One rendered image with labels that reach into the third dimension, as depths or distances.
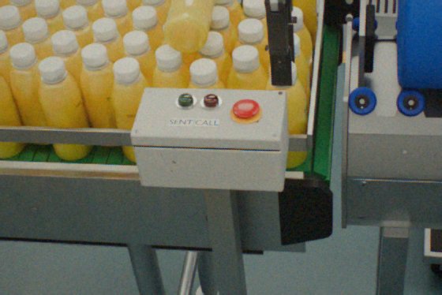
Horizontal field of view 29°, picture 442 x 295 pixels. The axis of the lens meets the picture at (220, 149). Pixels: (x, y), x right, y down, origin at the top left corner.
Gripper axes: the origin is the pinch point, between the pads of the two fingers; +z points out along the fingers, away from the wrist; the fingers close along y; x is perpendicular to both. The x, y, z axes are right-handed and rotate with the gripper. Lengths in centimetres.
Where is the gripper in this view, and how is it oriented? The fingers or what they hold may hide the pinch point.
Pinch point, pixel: (282, 56)
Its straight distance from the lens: 123.1
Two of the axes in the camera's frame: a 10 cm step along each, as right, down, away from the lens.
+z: 0.9, 7.2, 6.9
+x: -9.9, -0.3, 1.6
